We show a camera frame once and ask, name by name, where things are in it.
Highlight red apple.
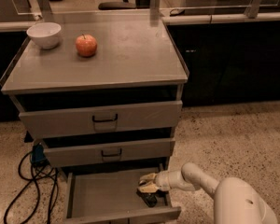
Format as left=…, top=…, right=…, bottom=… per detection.
left=76, top=35, right=97, bottom=57

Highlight grey open bottom drawer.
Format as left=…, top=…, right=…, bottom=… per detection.
left=63, top=163, right=181, bottom=224

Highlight black counter cabinets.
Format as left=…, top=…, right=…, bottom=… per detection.
left=168, top=21, right=280, bottom=106

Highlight grey top drawer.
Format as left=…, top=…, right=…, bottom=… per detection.
left=20, top=101, right=182, bottom=139

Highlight grey drawer cabinet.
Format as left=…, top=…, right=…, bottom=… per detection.
left=0, top=9, right=189, bottom=224

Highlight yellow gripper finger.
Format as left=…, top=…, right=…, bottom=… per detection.
left=137, top=181, right=160, bottom=193
left=139, top=173, right=157, bottom=185

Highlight blue power box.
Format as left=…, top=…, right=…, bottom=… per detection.
left=30, top=144, right=48, bottom=166

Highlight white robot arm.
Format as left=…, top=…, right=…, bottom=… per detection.
left=138, top=162, right=278, bottom=224

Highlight black floor cables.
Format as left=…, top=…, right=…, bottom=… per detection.
left=2, top=150, right=60, bottom=224

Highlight black office chair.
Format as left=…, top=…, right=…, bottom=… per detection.
left=98, top=0, right=150, bottom=10

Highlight grey middle drawer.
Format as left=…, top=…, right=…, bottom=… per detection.
left=44, top=138, right=175, bottom=167

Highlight white ceramic bowl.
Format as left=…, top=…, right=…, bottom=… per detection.
left=26, top=22, right=62, bottom=49

